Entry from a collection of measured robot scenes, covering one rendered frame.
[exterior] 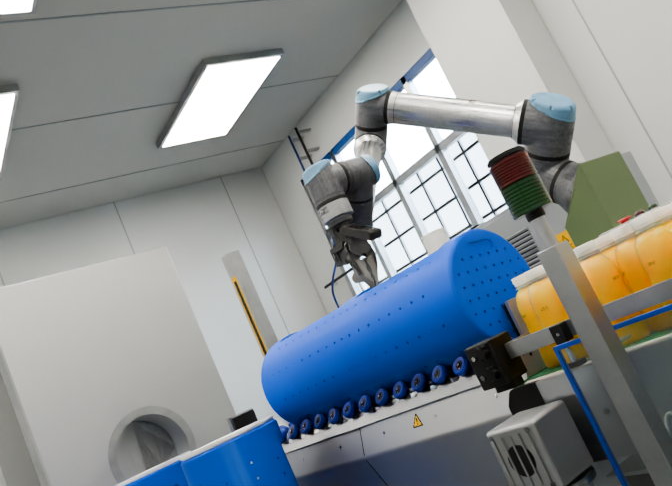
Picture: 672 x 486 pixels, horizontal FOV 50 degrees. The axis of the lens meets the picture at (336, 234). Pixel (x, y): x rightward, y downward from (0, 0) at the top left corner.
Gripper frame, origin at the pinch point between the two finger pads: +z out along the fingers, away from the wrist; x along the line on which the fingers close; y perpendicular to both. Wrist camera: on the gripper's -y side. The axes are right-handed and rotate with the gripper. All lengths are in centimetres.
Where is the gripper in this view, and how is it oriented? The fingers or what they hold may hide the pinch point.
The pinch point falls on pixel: (374, 283)
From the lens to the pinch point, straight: 195.1
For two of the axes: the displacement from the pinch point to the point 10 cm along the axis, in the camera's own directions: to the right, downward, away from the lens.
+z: 4.1, 8.9, -1.7
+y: -5.5, 4.0, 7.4
